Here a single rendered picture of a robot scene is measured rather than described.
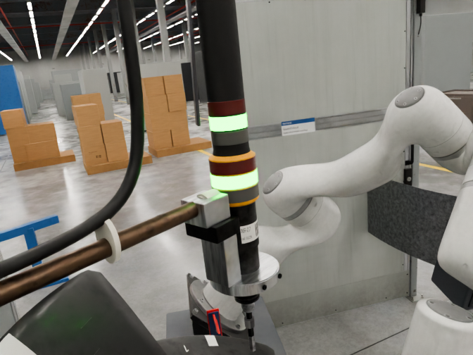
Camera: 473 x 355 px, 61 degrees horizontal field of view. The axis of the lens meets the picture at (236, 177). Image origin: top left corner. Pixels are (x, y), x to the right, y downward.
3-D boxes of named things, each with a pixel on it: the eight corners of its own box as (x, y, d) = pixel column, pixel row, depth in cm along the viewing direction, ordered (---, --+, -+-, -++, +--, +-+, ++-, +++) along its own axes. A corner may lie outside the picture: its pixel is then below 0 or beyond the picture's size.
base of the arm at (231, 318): (192, 273, 120) (230, 225, 118) (243, 309, 122) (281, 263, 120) (186, 302, 101) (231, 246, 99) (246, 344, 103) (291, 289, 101)
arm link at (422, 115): (295, 239, 109) (250, 208, 104) (299, 205, 117) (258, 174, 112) (484, 151, 77) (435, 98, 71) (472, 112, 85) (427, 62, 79)
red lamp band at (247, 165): (235, 177, 34) (234, 164, 34) (200, 172, 37) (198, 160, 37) (266, 165, 37) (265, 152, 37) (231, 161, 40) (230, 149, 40)
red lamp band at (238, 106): (228, 116, 34) (226, 101, 33) (200, 116, 36) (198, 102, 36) (253, 110, 36) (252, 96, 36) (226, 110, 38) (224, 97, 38)
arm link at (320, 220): (237, 234, 113) (291, 167, 111) (284, 265, 120) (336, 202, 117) (248, 255, 102) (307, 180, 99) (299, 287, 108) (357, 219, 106)
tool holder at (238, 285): (234, 317, 34) (222, 208, 32) (180, 293, 39) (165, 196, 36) (294, 271, 40) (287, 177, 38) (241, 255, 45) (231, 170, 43)
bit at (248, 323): (256, 345, 43) (252, 302, 42) (258, 352, 42) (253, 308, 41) (246, 346, 43) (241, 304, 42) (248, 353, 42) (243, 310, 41)
